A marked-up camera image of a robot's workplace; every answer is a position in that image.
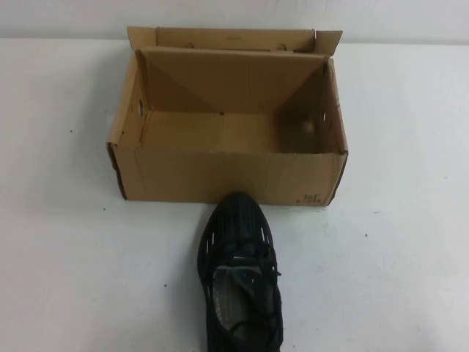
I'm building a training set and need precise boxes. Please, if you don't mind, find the black mesh sneaker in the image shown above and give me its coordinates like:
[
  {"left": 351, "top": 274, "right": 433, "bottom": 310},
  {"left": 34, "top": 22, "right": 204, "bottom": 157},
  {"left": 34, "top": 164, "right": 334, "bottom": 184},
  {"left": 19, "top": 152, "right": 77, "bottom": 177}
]
[{"left": 199, "top": 190, "right": 285, "bottom": 352}]

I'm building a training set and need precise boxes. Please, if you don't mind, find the brown cardboard shoe box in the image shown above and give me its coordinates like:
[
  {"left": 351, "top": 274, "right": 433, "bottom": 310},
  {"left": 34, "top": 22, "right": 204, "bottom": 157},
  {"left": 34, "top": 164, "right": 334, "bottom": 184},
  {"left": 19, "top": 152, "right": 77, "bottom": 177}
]
[{"left": 106, "top": 24, "right": 349, "bottom": 202}]

